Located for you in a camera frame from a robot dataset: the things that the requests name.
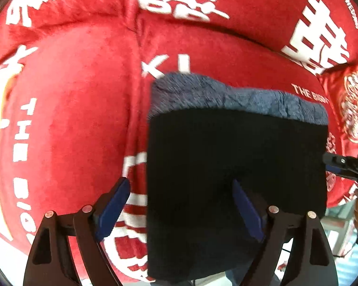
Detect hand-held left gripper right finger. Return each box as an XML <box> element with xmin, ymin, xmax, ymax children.
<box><xmin>232</xmin><ymin>179</ymin><xmax>339</xmax><ymax>286</ymax></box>

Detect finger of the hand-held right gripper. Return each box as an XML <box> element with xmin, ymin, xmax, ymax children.
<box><xmin>322</xmin><ymin>152</ymin><xmax>358</xmax><ymax>181</ymax></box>

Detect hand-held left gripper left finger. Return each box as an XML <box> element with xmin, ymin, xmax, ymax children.
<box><xmin>22</xmin><ymin>177</ymin><xmax>131</xmax><ymax>286</ymax></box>

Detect black shorts with grey waistband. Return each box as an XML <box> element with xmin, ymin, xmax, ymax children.
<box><xmin>146</xmin><ymin>72</ymin><xmax>329</xmax><ymax>283</ymax></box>

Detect red printed cushion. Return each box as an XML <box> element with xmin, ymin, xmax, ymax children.
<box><xmin>318</xmin><ymin>62</ymin><xmax>358</xmax><ymax>207</ymax></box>

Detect red printed sofa cover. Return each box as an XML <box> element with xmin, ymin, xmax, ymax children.
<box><xmin>0</xmin><ymin>0</ymin><xmax>358</xmax><ymax>283</ymax></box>

